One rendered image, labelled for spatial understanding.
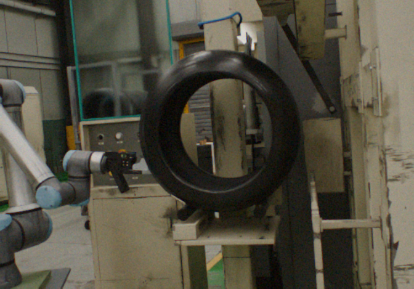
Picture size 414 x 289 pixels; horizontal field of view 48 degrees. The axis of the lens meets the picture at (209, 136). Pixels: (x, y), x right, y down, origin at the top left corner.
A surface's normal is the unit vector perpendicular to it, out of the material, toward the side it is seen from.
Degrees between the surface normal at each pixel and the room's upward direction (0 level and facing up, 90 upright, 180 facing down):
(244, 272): 90
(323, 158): 90
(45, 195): 92
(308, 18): 162
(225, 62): 80
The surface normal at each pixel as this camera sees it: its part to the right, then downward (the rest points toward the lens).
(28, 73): 0.92, -0.05
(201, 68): -0.24, -0.11
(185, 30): -0.37, 0.08
